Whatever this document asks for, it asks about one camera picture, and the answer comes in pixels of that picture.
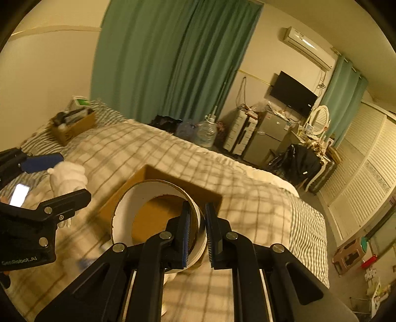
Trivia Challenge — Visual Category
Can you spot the white plush toy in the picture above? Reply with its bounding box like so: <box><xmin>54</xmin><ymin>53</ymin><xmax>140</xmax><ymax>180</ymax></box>
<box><xmin>46</xmin><ymin>161</ymin><xmax>89</xmax><ymax>228</ymax></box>

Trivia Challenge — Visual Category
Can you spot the white tape roll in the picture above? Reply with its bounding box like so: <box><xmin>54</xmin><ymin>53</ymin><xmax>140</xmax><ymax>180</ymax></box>
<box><xmin>111</xmin><ymin>194</ymin><xmax>207</xmax><ymax>268</ymax></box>

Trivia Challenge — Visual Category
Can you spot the glowing smartphone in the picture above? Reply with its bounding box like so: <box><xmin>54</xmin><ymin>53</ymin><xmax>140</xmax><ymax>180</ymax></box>
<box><xmin>9</xmin><ymin>184</ymin><xmax>30</xmax><ymax>207</ymax></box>

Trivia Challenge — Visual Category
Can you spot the striped grey bed sheet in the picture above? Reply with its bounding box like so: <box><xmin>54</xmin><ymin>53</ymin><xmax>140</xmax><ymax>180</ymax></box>
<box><xmin>22</xmin><ymin>100</ymin><xmax>328</xmax><ymax>282</ymax></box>

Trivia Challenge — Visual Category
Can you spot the small cluttered cardboard box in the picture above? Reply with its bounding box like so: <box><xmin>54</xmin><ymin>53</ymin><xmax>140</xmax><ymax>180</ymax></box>
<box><xmin>50</xmin><ymin>109</ymin><xmax>96</xmax><ymax>146</ymax></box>

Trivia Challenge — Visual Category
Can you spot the white louvered wardrobe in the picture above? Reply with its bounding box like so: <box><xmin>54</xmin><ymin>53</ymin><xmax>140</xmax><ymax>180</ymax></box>
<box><xmin>319</xmin><ymin>102</ymin><xmax>395</xmax><ymax>244</ymax></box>

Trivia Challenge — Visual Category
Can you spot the black jacket on chair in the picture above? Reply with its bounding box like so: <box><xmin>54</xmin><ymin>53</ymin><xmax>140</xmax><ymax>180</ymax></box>
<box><xmin>268</xmin><ymin>144</ymin><xmax>322</xmax><ymax>187</ymax></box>

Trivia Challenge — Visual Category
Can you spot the large clear water jug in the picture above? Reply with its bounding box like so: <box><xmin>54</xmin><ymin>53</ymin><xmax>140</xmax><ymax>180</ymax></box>
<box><xmin>194</xmin><ymin>115</ymin><xmax>218</xmax><ymax>148</ymax></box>

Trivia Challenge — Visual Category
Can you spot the grey mini fridge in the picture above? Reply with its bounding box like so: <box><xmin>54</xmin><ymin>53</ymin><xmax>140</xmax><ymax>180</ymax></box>
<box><xmin>243</xmin><ymin>111</ymin><xmax>287</xmax><ymax>166</ymax></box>

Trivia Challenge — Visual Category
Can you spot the oval white vanity mirror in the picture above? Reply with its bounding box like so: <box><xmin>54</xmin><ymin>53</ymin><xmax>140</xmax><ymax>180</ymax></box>
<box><xmin>305</xmin><ymin>105</ymin><xmax>330</xmax><ymax>136</ymax></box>

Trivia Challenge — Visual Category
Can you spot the large green curtain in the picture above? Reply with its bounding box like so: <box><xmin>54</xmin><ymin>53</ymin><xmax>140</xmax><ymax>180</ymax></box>
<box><xmin>90</xmin><ymin>1</ymin><xmax>263</xmax><ymax>123</ymax></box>

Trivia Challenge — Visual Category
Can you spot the green window curtain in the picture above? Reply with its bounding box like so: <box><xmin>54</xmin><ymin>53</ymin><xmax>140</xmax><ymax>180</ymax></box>
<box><xmin>321</xmin><ymin>55</ymin><xmax>369</xmax><ymax>148</ymax></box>

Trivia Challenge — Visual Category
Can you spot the white air conditioner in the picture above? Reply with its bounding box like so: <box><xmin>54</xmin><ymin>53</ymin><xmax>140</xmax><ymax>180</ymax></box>
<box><xmin>283</xmin><ymin>27</ymin><xmax>336</xmax><ymax>71</ymax></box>

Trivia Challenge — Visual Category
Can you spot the black wall television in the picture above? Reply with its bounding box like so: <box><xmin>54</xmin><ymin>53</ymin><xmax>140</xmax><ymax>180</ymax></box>
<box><xmin>270</xmin><ymin>71</ymin><xmax>318</xmax><ymax>118</ymax></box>

